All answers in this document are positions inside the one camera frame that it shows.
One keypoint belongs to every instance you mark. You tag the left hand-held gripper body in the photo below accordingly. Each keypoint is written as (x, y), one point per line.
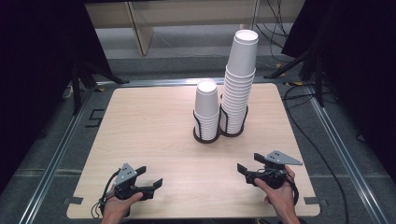
(124, 177)

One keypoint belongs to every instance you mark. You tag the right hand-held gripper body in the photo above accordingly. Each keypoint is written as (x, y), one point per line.
(274, 174)

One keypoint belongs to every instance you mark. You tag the tall stack of paper cups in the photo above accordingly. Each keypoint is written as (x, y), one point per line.
(238, 93)

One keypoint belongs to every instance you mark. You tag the short stack of paper cups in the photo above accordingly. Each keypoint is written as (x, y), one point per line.
(207, 109)

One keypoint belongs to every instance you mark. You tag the person's right hand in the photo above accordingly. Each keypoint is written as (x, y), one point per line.
(281, 199)

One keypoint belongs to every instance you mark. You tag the person's left hand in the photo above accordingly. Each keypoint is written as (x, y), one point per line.
(116, 207)

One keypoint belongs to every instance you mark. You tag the black metal stand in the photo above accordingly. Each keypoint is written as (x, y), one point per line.
(76, 90)
(318, 81)

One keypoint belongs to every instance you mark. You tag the dark curtain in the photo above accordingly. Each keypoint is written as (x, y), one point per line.
(361, 62)
(34, 77)

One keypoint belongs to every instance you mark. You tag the beige wooden shelf unit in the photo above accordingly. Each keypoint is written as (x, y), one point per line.
(140, 28)

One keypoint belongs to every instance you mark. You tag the metal floor rail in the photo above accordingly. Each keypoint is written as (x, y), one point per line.
(53, 161)
(345, 155)

